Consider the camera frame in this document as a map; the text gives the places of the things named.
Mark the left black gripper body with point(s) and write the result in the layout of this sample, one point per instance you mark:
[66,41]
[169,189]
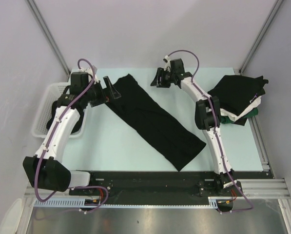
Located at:
[96,92]

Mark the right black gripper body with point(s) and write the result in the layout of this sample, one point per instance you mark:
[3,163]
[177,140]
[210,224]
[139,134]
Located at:
[167,74]

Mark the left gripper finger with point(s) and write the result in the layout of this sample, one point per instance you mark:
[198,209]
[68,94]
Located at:
[110,91]
[98,102]

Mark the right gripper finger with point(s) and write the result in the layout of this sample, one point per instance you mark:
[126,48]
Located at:
[158,76]
[163,83]

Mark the white plastic laundry basket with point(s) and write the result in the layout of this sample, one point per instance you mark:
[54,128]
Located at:
[44,113]

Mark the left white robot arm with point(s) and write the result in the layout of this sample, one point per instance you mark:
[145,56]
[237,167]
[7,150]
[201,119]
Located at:
[45,169]

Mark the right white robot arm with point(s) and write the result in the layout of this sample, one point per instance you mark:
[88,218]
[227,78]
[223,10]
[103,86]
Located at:
[207,116]

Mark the black printed t-shirt in basket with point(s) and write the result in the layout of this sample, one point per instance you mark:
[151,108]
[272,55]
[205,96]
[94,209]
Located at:
[77,126]

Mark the white folded t-shirt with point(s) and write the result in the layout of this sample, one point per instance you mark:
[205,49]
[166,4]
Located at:
[253,105]

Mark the green folded t-shirt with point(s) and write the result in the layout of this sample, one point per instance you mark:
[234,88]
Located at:
[239,120]

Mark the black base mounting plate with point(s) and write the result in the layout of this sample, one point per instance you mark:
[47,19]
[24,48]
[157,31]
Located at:
[158,188]

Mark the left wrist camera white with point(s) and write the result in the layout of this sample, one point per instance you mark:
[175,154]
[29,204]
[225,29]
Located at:
[91,72]

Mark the left aluminium frame post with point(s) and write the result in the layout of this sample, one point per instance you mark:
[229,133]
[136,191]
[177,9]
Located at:
[37,14]

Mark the aluminium frame post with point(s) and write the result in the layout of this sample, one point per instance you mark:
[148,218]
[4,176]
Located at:
[37,14]
[262,33]

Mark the right aluminium frame post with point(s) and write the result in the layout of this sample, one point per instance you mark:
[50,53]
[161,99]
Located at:
[262,33]

